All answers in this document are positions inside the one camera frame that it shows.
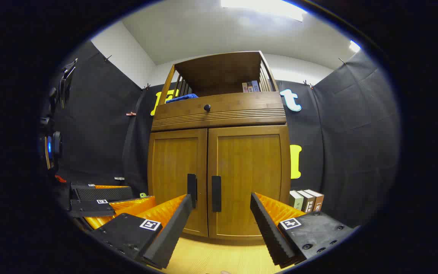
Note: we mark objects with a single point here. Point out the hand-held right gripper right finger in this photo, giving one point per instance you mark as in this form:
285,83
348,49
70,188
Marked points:
266,232

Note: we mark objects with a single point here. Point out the wooden cabinet drawer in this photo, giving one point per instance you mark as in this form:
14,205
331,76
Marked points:
242,110

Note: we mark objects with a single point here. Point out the green boxed book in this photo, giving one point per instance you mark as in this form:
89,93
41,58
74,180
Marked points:
295,200

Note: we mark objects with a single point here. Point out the small upright book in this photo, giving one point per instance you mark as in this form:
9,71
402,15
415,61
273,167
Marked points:
256,86
245,87
250,86

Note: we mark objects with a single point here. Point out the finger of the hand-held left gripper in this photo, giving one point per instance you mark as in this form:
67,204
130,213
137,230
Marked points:
89,208
101,193

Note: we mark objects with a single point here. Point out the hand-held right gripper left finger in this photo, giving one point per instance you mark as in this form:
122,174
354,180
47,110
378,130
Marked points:
173,232

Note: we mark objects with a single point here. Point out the small ceiling light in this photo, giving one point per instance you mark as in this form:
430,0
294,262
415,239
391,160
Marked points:
354,46

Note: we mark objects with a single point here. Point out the blue cloth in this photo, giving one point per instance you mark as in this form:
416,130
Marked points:
181,98

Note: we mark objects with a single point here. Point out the wooden cabinet door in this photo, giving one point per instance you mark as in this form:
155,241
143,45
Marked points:
249,167
173,167

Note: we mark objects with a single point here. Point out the wooden double-door shoe cabinet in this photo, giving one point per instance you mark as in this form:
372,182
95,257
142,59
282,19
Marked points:
219,72

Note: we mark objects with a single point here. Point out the black backdrop cloth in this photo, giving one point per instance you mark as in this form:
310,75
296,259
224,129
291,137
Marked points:
97,125

